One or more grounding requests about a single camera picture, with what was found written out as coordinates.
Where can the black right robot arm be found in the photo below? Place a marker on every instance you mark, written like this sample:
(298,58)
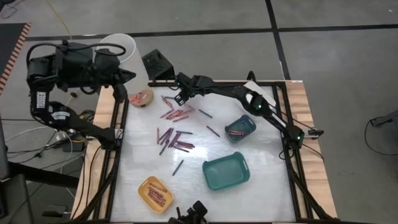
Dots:
(224,90)

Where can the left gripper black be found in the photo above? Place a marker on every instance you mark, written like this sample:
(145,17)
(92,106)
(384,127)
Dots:
(107,68)

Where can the black mat with striped edge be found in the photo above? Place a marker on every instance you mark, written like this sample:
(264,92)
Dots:
(7,46)

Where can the black perforated box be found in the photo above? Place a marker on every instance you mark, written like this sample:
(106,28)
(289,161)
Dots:
(158,65)

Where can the grey floor device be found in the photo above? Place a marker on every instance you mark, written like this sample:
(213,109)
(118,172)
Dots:
(385,119)

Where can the black floor beam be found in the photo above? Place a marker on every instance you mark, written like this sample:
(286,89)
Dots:
(43,175)

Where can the black power adapter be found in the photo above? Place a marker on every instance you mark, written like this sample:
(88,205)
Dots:
(73,147)

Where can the white cylindrical lamp shade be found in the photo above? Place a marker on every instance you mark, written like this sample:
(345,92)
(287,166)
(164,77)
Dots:
(136,71)

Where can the yellow plastic bin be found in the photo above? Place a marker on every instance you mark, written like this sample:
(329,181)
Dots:
(143,190)

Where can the black metal table frame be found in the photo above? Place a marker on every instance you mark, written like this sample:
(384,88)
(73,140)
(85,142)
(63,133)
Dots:
(224,84)

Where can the small grey connector box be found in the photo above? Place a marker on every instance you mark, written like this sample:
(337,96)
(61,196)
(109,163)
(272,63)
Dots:
(314,132)

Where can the large teal plastic bin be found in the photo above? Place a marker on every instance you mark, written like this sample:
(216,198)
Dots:
(225,171)

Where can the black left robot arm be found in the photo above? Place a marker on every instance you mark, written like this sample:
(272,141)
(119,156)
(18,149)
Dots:
(71,62)

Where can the black power brick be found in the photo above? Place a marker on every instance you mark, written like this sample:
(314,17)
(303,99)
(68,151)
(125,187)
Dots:
(54,211)

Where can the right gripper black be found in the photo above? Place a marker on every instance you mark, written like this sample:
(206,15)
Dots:
(191,83)

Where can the white plastic bin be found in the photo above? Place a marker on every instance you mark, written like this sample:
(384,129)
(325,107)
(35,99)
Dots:
(253,86)

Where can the small teal plastic bin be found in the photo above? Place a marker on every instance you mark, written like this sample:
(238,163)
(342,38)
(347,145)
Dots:
(245,123)

